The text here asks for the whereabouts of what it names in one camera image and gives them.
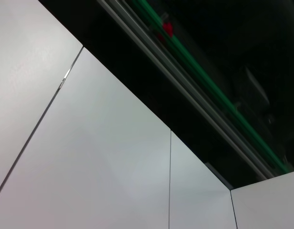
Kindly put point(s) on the green strip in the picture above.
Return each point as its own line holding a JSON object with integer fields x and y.
{"x": 232, "y": 102}

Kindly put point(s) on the grey aluminium rail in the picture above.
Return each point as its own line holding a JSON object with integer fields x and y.
{"x": 179, "y": 80}

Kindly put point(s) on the red object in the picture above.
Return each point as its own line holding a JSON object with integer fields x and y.
{"x": 167, "y": 28}

